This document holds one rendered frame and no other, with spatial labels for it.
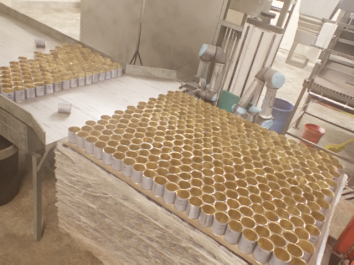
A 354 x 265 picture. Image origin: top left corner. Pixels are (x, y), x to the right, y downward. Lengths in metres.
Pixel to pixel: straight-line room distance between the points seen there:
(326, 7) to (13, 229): 3.83
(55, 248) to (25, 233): 0.28
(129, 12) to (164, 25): 0.65
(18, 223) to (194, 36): 2.94
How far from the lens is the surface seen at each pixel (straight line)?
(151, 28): 4.71
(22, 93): 2.34
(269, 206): 1.64
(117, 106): 2.38
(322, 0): 4.18
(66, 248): 2.77
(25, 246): 2.82
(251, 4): 3.79
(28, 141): 2.26
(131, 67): 2.99
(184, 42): 4.41
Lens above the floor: 2.18
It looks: 30 degrees down
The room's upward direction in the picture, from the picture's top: 14 degrees clockwise
